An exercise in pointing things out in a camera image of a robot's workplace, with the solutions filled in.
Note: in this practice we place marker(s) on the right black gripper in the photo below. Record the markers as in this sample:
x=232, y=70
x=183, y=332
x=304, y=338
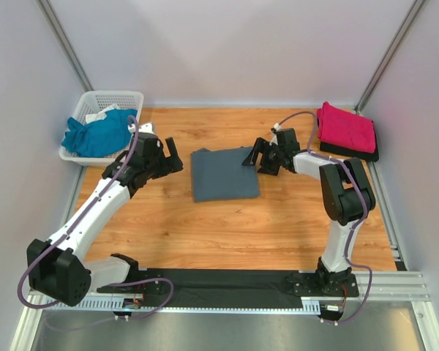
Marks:
x=258, y=147

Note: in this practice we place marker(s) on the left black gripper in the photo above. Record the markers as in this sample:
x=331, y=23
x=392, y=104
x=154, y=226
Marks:
x=166, y=169

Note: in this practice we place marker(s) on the grey-blue t-shirt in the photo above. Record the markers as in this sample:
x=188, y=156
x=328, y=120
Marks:
x=220, y=175

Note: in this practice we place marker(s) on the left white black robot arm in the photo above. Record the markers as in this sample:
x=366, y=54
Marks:
x=56, y=266

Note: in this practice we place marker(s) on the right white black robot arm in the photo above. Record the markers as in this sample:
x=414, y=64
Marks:
x=347, y=194

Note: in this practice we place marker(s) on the teal blue t-shirt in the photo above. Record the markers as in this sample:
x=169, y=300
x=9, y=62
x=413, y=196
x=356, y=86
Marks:
x=99, y=138

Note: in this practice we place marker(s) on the folded magenta t-shirt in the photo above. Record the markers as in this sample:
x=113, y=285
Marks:
x=330, y=113

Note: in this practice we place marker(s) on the white t-shirt in basket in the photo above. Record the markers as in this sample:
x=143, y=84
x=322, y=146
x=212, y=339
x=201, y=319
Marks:
x=101, y=115

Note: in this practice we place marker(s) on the white plastic laundry basket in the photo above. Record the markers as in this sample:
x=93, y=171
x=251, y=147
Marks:
x=93, y=102

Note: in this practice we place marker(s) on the folded black t-shirt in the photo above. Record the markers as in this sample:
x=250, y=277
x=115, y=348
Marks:
x=351, y=153

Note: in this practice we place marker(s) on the black base cloth strip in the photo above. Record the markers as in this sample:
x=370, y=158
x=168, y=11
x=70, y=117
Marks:
x=230, y=289

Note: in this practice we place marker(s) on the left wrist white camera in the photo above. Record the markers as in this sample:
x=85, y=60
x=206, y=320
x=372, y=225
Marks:
x=147, y=128

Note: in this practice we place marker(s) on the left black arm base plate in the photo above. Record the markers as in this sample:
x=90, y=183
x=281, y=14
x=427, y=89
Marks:
x=146, y=283

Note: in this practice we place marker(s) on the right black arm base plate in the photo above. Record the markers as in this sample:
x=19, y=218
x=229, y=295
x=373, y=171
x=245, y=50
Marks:
x=313, y=284

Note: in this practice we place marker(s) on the white slotted cable duct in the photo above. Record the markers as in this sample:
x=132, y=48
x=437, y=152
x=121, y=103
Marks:
x=120, y=304

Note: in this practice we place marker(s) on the aluminium front rail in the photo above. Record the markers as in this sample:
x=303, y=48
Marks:
x=386, y=286

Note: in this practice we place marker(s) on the left aluminium corner post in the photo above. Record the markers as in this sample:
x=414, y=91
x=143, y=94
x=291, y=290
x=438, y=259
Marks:
x=63, y=40

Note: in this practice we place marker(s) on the aluminium corner post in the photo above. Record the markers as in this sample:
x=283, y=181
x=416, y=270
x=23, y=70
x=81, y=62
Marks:
x=63, y=40
x=401, y=33

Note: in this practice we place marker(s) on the right aluminium corner post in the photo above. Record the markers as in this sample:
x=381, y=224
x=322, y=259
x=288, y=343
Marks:
x=401, y=33

